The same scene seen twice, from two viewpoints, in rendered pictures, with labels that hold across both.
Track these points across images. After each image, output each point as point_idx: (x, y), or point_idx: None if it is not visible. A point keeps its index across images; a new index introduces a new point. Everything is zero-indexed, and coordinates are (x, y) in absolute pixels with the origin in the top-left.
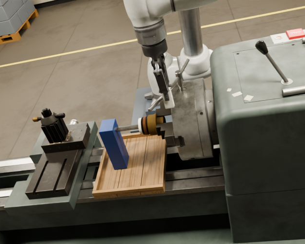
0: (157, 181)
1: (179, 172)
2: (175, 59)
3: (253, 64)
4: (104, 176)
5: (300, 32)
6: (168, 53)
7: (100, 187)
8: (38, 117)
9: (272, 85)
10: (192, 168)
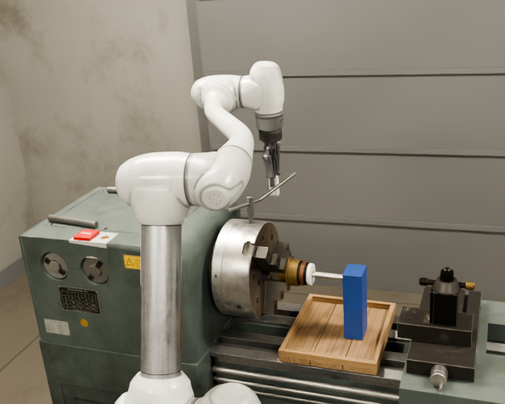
0: (313, 305)
1: (284, 317)
2: (198, 401)
3: None
4: (381, 323)
5: (82, 232)
6: (207, 394)
7: (386, 314)
8: (465, 283)
9: None
10: (268, 321)
